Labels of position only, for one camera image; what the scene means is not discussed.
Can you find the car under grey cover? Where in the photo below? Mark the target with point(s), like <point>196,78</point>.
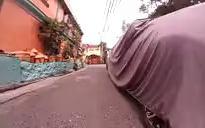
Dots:
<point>163,66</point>

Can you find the tree foliage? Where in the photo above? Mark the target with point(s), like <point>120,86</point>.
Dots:
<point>170,6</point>

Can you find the climbing green bush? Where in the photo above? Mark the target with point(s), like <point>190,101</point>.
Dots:
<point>55,38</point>

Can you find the grey asphalt road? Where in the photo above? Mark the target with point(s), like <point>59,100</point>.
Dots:
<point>80,103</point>

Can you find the pale concrete kerb strip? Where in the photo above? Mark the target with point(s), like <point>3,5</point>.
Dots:
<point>23,90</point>

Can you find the building with red gate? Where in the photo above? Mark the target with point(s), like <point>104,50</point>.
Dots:
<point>93,55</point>

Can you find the teal painted wall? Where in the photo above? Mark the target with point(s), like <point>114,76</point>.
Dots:
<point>4,69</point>

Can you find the orange building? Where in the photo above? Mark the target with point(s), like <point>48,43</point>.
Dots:
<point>20,26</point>

